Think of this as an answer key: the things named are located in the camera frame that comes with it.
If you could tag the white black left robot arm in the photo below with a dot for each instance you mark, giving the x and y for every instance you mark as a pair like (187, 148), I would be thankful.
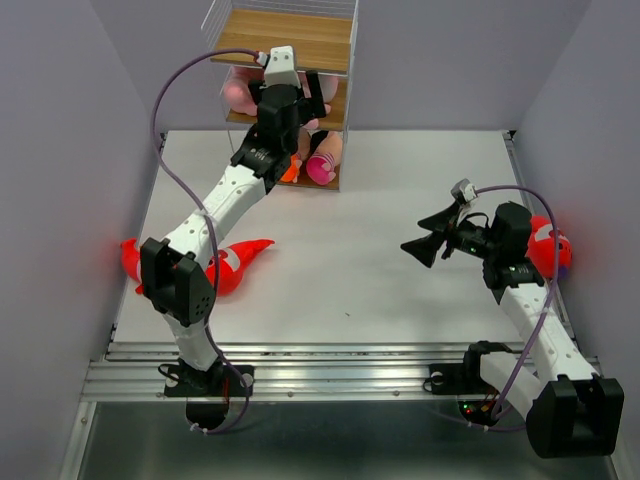
(173, 269)

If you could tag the red fish plush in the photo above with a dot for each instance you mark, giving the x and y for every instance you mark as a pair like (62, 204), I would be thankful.
(233, 262)
(541, 248)

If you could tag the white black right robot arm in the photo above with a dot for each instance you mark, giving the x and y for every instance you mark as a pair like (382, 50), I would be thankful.
(569, 409)

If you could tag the pink pig plush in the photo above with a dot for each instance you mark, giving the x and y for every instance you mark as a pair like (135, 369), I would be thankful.
(327, 97)
(236, 89)

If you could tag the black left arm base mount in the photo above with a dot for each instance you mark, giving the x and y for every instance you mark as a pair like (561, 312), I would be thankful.
(216, 399)

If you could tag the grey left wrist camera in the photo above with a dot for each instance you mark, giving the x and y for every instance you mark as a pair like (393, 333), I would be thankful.
(279, 66)

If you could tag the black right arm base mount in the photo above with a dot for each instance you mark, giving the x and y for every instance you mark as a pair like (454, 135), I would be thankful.
(463, 378)

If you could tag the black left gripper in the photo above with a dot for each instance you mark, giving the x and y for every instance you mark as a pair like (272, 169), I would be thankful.
(316, 102)

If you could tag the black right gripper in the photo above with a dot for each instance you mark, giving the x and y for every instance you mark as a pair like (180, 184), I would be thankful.
(425, 248)

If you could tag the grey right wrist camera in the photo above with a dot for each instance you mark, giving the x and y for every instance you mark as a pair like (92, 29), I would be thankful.
(464, 194)

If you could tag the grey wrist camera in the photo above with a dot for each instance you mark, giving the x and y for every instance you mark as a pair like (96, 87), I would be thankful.
(279, 66)
(464, 194)

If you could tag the wooden three-tier wire shelf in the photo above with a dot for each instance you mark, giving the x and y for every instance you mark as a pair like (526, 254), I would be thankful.
(322, 34)

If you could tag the aluminium mounting rail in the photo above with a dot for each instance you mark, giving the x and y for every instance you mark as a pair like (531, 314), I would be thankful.
(283, 372)

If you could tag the boy doll orange shorts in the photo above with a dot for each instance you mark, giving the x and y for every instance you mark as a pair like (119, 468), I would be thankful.
(292, 173)

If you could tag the red shark plush left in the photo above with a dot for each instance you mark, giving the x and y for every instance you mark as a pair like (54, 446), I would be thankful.
(130, 261)

